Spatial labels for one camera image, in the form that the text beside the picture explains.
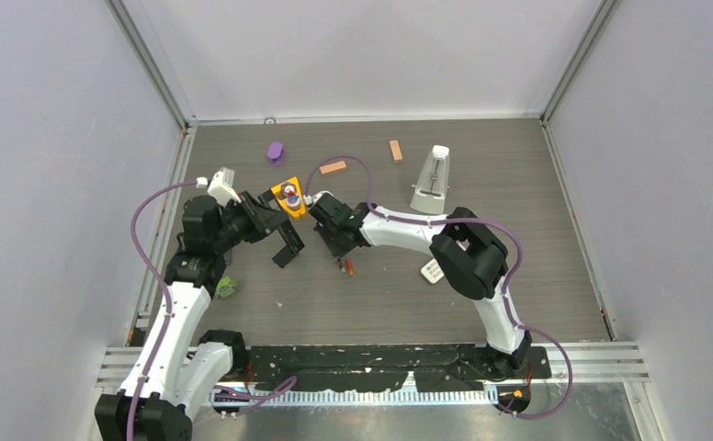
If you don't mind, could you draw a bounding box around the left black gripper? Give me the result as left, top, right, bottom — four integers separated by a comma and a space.
212, 191, 286, 253

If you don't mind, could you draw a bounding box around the black remote battery cover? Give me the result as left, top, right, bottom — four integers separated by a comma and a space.
272, 245, 300, 268

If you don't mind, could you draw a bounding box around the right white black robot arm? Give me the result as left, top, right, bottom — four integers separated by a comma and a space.
305, 192, 532, 378

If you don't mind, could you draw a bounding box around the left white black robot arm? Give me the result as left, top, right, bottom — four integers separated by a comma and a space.
95, 191, 304, 440

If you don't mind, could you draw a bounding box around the yellow triangular toy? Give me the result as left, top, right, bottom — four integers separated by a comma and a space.
270, 176, 307, 220

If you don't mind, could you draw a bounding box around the green toy piece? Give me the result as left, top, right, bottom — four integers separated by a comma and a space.
214, 277, 238, 300

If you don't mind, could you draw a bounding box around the white printed card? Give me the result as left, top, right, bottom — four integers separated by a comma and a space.
420, 258, 445, 285

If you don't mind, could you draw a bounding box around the purple plastic cap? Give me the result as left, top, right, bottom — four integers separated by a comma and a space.
266, 141, 285, 165

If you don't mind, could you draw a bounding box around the white metronome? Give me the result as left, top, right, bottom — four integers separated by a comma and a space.
410, 145, 450, 215

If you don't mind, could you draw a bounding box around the upright orange wooden block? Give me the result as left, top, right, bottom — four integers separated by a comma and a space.
389, 140, 403, 163

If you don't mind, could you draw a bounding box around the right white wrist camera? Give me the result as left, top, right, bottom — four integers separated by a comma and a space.
302, 190, 332, 208

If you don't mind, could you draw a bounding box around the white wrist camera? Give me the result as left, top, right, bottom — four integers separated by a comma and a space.
302, 190, 332, 208
195, 167, 242, 208

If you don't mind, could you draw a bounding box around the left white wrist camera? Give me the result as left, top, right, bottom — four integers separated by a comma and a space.
195, 167, 242, 208

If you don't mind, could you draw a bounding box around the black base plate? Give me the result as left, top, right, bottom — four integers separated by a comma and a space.
227, 344, 552, 392

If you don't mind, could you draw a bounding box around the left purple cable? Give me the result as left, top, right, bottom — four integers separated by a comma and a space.
125, 179, 209, 441

